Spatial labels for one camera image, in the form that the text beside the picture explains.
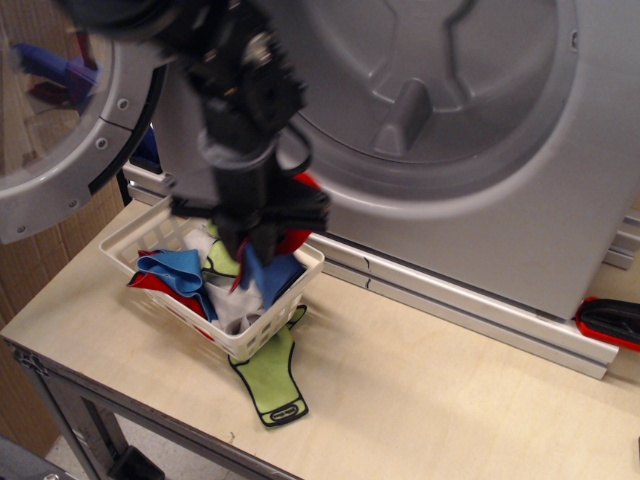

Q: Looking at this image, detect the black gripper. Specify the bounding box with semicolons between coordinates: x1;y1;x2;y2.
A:
163;140;312;266

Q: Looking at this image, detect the red cloth black trim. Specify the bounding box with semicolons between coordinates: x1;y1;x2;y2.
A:
232;173;329;289

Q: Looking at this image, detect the blue cloth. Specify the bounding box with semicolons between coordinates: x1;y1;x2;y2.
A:
239;243;305;309
135;249;219;323

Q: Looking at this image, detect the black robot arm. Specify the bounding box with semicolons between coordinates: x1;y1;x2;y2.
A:
63;1;330;264

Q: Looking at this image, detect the round washing machine door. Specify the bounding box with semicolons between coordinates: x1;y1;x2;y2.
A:
1;1;169;244

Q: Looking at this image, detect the grey toy washing machine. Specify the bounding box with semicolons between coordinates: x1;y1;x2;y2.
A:
149;0;640;321

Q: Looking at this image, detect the grey cloth in basket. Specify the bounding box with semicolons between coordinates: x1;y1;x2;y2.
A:
184;229;265;335

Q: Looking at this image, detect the blue cloth in basket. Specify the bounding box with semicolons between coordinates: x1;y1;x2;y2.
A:
135;249;219;323

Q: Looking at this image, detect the white plastic basket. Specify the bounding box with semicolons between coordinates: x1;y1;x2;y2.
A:
100;200;325;360

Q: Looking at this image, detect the red cloth in basket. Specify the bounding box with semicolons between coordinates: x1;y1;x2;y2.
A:
125;249;215;343

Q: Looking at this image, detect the green cloth black trim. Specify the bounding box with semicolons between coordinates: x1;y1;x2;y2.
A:
208;224;309;428

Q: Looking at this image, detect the blue object behind door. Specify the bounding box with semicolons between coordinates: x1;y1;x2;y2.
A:
10;42;103;115

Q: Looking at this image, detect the red and black clamp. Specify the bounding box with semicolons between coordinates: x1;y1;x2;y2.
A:
575;297;639;352

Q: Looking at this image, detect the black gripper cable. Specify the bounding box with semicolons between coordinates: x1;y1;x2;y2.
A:
274;124;314;176

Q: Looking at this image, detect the grey metal table frame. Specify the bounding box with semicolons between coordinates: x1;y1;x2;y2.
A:
3;336;295;479

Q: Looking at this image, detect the aluminium extrusion rail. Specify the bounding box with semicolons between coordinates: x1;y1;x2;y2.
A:
122;162;640;380

